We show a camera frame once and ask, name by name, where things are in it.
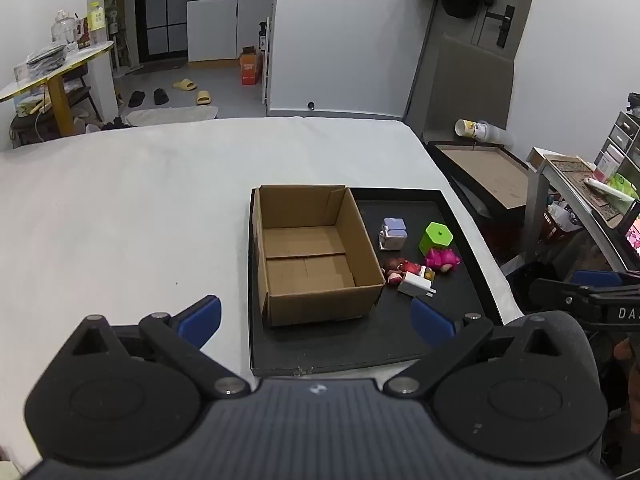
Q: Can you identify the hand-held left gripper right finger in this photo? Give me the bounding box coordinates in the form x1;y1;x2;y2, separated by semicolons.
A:
382;297;564;402

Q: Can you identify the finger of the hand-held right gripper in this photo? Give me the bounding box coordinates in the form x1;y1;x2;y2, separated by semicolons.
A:
529;279;601;313
572;270;625;290

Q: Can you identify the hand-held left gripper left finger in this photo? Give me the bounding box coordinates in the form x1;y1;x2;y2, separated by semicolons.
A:
65;295;252;402

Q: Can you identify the white plug charger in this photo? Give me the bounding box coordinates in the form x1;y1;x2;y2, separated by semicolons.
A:
398;272;437;298

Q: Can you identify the black shallow tray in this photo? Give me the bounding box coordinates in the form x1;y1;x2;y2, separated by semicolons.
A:
248;187;503;377

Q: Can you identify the brown haired doll figurine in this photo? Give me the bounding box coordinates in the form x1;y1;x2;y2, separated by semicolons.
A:
382;257;426;283

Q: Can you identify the pink haired toy figure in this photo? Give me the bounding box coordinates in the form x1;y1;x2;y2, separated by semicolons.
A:
425;248;461;272

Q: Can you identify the brown cardboard box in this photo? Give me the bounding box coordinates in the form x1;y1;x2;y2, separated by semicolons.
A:
251;184;387;328

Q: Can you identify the lit screen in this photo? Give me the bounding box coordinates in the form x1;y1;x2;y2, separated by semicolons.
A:
620;215;640;256

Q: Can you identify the red basket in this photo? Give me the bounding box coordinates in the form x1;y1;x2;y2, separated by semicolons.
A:
542;210;583;243

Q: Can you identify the green hexagonal box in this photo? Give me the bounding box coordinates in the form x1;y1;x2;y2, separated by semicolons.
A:
418;222;453;256

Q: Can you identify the white tube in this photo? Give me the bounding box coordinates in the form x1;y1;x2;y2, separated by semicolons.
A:
585;176;636;203

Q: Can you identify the grey desk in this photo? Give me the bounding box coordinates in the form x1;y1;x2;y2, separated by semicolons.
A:
525;147;640;273

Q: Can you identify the purple toy armchair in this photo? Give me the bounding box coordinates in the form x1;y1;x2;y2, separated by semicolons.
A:
378;218;407;251

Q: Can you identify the green packet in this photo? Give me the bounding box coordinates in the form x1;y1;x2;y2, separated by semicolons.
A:
607;172;638;196

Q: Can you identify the brown cork mat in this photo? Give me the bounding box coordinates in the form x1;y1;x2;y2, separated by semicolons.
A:
545;155;626;221

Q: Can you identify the pink white box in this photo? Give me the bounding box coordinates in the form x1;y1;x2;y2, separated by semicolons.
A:
595;145;626;181

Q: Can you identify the grey drawer unit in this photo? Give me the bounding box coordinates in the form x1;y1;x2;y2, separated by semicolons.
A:
607;110;640;161

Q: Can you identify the white yellow paper cup stack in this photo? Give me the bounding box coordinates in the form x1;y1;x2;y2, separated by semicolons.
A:
454;119;513;147

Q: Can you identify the white floor mat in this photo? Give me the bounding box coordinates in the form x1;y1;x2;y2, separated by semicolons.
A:
124;105;219;127

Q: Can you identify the grey leaning board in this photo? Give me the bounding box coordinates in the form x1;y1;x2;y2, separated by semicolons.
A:
407;34;515;133

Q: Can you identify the orange cardboard box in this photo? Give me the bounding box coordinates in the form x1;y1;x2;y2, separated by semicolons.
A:
237;46;264;86

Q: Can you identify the black low shelf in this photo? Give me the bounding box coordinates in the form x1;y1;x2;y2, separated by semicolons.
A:
10;62;96;148

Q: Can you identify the white slatted rack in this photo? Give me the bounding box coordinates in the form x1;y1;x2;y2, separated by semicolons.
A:
261;15;273;106

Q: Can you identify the grey door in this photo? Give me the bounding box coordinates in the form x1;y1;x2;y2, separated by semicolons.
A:
402;0;543;136

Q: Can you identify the side table with yellow leg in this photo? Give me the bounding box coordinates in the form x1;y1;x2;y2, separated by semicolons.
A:
0;41;115;136

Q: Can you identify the white cabinet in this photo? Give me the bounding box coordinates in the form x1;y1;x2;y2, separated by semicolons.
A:
186;0;275;63

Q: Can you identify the clear plastic bag pile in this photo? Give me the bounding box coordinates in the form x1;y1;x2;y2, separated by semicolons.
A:
26;44;68;66

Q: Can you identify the black framed glass door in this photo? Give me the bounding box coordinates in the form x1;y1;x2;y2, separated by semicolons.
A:
134;0;190;58

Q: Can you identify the bottle with yellow label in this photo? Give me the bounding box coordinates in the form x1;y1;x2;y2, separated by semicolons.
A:
88;1;107;43

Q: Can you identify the clear glass jar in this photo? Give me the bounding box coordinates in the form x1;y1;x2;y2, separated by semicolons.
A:
51;10;77;46

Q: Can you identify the black door lock handle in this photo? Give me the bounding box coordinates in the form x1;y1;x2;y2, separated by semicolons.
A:
487;5;516;49

